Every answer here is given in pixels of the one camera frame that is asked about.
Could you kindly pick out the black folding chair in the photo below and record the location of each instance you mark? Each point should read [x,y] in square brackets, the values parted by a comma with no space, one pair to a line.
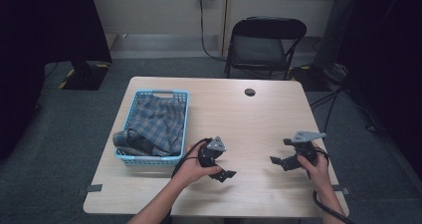
[258,51]

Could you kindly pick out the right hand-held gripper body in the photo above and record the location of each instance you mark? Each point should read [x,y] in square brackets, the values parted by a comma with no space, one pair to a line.
[305,147]

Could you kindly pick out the person's right hand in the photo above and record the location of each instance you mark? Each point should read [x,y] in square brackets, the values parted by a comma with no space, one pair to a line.
[320,171]

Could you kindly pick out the blue plaid cloth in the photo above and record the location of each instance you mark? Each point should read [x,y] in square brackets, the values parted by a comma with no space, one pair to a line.
[156,124]

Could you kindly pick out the light blue plastic basket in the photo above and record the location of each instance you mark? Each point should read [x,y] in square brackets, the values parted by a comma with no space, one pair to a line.
[151,160]

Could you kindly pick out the person's left hand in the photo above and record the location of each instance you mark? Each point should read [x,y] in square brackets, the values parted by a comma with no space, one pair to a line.
[190,167]

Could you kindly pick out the black floor stand base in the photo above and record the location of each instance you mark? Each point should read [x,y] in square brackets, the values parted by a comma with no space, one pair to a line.
[310,79]

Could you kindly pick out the black stand base yellow tape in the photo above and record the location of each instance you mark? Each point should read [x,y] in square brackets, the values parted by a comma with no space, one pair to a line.
[84,76]

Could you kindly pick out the grey upright panel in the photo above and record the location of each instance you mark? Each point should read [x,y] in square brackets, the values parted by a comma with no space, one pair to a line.
[333,28]

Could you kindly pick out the grey tape strip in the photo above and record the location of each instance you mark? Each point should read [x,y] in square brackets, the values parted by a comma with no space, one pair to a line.
[94,187]
[342,190]

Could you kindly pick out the black tripod legs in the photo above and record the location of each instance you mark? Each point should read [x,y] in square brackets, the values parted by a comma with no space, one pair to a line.
[331,104]

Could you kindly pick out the dark curtain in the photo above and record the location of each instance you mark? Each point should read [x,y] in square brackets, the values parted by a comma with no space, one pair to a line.
[388,68]
[40,35]

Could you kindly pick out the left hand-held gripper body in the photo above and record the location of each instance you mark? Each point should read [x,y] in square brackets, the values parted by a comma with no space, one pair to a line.
[210,152]

